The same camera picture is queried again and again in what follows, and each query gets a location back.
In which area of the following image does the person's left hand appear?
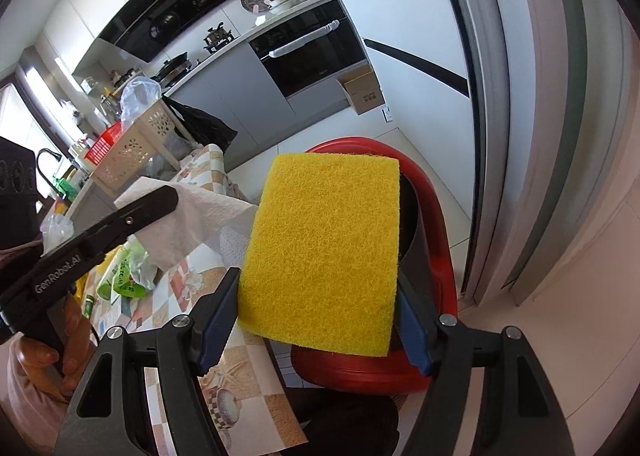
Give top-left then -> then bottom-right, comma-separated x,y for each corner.
15,298 -> 94,395

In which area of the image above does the translucent bag on counter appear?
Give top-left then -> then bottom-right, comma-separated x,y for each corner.
120,76 -> 162,129

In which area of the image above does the red plastic chair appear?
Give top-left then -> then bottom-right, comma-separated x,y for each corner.
290,137 -> 458,394

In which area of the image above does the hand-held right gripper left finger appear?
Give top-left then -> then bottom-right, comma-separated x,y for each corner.
52,267 -> 242,456

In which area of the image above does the cardboard box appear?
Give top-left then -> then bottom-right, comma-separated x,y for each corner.
336,64 -> 386,117

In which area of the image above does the black kitchen faucet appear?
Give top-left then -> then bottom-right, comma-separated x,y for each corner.
36,149 -> 76,197

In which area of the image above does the large clear plastic bag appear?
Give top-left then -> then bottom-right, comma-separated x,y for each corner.
40,213 -> 76,257

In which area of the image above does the yellow scouring sponge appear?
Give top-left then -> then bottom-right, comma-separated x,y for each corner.
236,152 -> 402,358

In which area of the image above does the dark cooking pot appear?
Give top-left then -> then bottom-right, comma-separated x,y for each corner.
202,22 -> 235,49

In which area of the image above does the white paper towel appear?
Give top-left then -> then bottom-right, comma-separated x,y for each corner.
114,177 -> 258,273

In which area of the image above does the white refrigerator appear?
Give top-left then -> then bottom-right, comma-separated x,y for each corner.
330,0 -> 483,147

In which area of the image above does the white spice rack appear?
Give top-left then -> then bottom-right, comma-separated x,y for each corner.
80,66 -> 141,101

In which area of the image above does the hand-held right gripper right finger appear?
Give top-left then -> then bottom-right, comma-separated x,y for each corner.
396,272 -> 568,456

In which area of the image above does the red plastic basket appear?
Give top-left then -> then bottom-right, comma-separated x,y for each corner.
82,123 -> 126,161

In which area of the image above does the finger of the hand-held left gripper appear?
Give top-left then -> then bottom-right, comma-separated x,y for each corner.
75,185 -> 180,257

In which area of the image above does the beige perforated plastic chair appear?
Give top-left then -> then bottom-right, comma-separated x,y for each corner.
92,98 -> 193,197

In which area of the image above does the black built-in oven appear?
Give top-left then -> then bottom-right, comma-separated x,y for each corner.
248,0 -> 369,99

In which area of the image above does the white oven handle cover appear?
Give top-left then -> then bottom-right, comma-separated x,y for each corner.
269,20 -> 341,59

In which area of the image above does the black range hood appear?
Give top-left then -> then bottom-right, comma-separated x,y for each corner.
97,0 -> 232,62

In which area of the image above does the black jacket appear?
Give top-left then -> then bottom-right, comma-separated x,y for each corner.
162,96 -> 238,151

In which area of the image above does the green snack packet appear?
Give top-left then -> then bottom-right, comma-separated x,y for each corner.
96,256 -> 151,299

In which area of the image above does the black trash bin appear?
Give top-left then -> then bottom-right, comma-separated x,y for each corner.
397,175 -> 437,287

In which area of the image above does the person's dark clothing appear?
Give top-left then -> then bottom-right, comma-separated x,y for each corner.
285,386 -> 401,456

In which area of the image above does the black frying pan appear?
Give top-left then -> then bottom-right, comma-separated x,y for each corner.
150,52 -> 193,84

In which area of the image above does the sliding door frame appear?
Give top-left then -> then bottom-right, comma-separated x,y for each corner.
425,0 -> 640,307

